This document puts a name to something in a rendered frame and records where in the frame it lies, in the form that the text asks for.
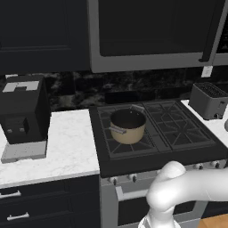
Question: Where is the tan cooking pot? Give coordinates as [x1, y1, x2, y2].
[108, 103, 147, 146]

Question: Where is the stainless steel microwave oven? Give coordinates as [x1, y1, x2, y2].
[86, 0, 228, 74]

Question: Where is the black gas hob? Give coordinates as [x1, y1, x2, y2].
[88, 99, 228, 179]

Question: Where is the black coffee machine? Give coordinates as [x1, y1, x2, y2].
[0, 74, 52, 165]

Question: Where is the dark navy drawer front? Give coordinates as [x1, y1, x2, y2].
[0, 199, 102, 228]
[0, 175, 101, 208]

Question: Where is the grey toaster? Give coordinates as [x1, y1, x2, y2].
[188, 81, 228, 121]

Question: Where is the oven door with dark window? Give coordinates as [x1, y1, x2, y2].
[115, 184, 209, 228]

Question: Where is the dark navy cupboard door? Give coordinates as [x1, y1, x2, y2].
[0, 0, 91, 73]

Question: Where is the silver oven door handle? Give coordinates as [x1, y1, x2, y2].
[114, 185, 155, 203]

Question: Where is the black microwave door handle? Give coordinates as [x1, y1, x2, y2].
[198, 0, 227, 63]

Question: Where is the silver drawer handle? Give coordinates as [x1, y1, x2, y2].
[5, 211, 31, 222]
[0, 190, 22, 200]

